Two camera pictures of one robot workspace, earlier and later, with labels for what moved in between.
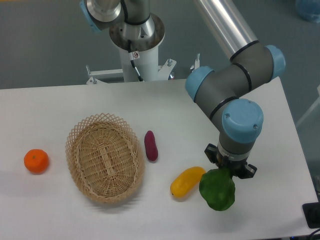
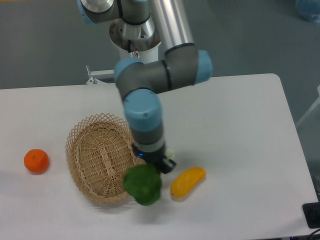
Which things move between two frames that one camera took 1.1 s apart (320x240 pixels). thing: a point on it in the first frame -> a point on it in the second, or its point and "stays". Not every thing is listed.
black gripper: [240, 169] -> [158, 158]
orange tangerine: [36, 160] stays
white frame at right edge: [311, 109] stays
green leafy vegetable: [217, 187] -> [144, 182]
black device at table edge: [311, 211] stays
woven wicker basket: [105, 158] stays
